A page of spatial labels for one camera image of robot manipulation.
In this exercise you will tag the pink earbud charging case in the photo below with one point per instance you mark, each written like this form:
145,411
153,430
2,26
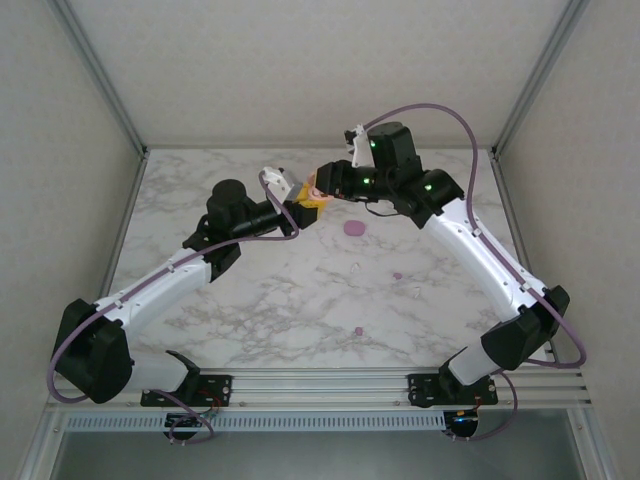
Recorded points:
314,191

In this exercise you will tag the purple earbud charging case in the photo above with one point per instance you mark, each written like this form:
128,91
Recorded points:
354,228

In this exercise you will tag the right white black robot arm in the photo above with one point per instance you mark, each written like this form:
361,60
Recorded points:
470,265

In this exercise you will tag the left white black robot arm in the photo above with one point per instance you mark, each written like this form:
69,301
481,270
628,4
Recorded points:
160,295

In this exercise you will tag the small circuit board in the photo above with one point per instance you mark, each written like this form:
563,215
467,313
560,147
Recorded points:
462,417
187,421

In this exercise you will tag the aluminium table edge rail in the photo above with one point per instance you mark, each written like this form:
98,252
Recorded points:
512,215
125,215
200,146

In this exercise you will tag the aluminium frame post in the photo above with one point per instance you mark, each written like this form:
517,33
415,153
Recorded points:
536,80
104,80

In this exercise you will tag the aluminium mounting rail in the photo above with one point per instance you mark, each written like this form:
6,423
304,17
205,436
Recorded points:
320,385

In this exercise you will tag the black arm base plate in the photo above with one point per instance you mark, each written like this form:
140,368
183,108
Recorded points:
420,392
222,395

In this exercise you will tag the aluminium frame leg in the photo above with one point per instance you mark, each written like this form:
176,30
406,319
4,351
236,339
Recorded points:
45,450
595,450

